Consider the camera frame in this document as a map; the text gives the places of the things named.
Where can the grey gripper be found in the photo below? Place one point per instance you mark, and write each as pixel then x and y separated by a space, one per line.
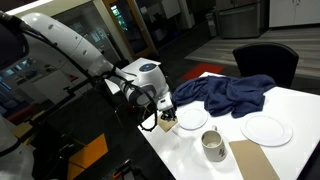
pixel 170 109

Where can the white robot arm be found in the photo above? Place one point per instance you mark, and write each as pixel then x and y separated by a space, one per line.
pixel 43 38

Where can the small brown paper napkin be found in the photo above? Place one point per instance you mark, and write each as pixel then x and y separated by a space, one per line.
pixel 166 125

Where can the small white plate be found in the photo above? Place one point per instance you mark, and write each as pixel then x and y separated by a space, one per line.
pixel 192 119

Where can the white ceramic mug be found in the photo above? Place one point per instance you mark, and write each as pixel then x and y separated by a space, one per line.
pixel 213 145

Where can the blue cloth towel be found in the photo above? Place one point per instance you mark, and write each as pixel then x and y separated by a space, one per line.
pixel 223 95

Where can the large white plate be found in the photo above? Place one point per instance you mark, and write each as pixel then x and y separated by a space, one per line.
pixel 267 131

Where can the stainless steel refrigerator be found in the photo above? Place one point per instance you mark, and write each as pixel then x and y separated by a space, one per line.
pixel 239 18

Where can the black chair far end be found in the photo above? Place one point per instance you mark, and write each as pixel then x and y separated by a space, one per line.
pixel 273 59

